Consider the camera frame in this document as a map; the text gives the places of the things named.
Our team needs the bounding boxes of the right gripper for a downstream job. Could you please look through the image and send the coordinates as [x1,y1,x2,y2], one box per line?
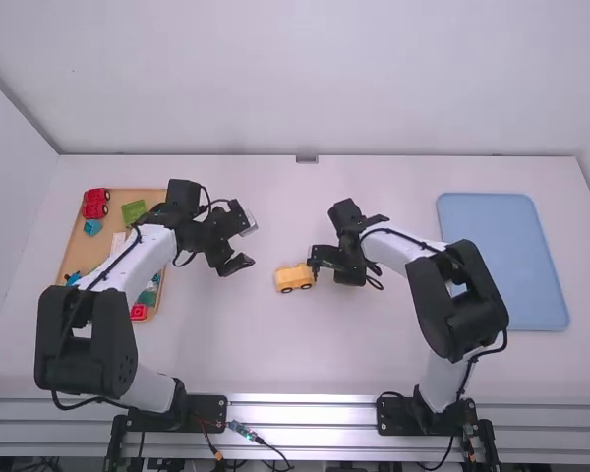
[307,230,372,288]

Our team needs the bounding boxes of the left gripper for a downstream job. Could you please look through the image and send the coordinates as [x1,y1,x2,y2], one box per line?
[202,203,257,278]

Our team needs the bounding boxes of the yellow toy car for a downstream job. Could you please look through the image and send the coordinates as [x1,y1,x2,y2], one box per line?
[273,262,317,296]

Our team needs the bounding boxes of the pile of toy bricks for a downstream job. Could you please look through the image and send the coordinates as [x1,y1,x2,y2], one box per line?
[136,271,163,308]

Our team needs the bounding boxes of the green toy brick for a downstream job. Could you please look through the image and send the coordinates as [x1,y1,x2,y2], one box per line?
[120,198,149,229]

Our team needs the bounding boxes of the tan tray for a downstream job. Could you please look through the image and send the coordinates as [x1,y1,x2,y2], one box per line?
[54,187,170,326]

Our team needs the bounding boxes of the silver rails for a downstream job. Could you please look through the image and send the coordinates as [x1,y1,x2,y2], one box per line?
[0,392,590,466]

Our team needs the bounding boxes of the blue mat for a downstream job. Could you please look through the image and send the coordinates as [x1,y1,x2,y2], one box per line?
[435,192,571,333]

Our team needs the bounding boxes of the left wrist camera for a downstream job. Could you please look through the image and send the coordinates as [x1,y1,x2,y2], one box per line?
[231,198,260,240]

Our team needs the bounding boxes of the black cable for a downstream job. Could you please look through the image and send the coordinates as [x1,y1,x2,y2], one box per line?
[49,387,130,413]
[196,183,235,215]
[458,327,509,395]
[170,244,213,269]
[364,262,384,293]

